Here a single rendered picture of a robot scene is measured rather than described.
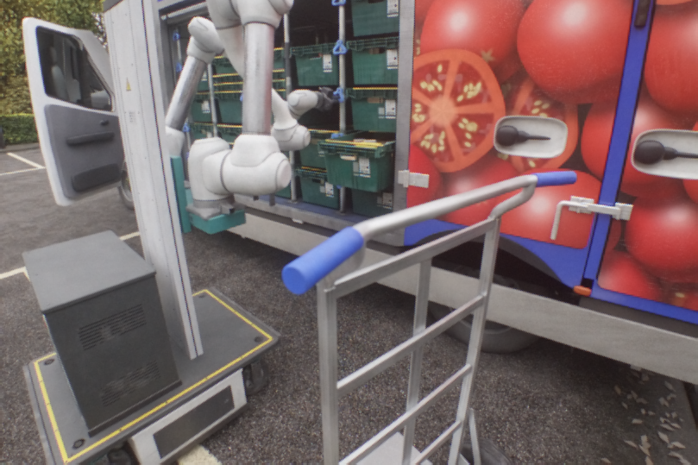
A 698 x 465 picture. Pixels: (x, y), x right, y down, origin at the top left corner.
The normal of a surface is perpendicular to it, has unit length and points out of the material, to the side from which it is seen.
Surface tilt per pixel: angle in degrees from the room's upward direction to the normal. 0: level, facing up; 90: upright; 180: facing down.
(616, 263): 90
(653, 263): 90
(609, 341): 90
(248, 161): 77
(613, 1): 90
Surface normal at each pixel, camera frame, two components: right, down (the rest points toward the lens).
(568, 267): -0.57, 0.25
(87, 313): 0.76, 0.19
